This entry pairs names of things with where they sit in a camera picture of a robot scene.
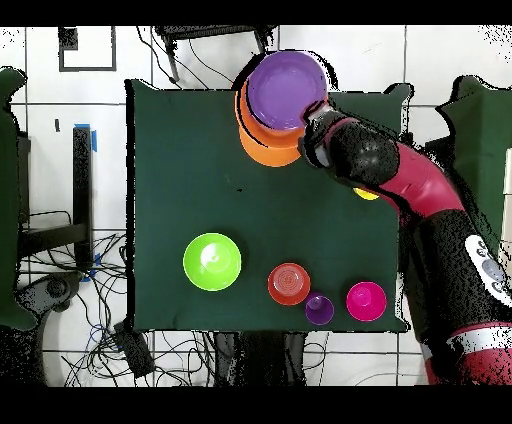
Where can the wide purple bowl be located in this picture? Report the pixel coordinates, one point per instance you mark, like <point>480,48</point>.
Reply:
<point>284,88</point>

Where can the large orange bowl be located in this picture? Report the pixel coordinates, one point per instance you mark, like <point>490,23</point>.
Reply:
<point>256,134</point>
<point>272,158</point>

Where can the green bowl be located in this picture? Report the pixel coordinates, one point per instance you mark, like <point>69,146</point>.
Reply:
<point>212,262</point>

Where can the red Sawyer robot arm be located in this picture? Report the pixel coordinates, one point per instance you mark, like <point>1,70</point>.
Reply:
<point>420,184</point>

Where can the yellow cup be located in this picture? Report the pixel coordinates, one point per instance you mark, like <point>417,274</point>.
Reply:
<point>364,195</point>

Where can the black metal stand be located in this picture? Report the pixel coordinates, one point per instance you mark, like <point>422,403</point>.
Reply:
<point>208,31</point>

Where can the dark green tablecloth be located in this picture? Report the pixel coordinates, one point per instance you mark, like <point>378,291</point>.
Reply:
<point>180,180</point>

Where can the neighbouring green table cloth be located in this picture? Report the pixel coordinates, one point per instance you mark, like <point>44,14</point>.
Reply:
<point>8,200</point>
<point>484,132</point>

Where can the small red-orange bowl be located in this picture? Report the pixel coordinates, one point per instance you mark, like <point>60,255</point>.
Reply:
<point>288,284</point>

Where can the pink bowl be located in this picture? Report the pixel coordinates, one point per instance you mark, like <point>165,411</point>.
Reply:
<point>366,302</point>

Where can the purple cup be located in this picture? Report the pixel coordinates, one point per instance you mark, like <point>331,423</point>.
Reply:
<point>319,310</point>

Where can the black beam with blue tape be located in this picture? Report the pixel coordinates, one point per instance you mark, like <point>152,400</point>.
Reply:
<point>82,180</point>

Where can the black power strip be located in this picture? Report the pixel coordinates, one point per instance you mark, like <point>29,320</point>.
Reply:
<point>134,352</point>

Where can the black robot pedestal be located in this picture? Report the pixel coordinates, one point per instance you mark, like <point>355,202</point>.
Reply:
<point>256,360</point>

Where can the grey pedestal foot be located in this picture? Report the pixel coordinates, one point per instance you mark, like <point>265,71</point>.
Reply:
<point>56,288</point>

